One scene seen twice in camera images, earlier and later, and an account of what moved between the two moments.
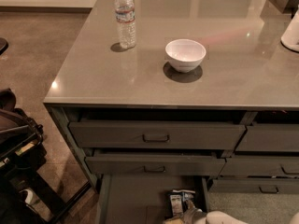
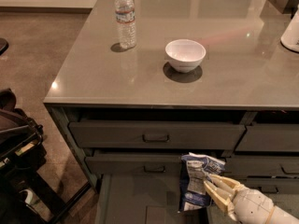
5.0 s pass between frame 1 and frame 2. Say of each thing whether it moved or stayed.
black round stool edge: stayed
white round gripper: moved
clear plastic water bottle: stayed
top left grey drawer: stayed
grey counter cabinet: stayed
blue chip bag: moved
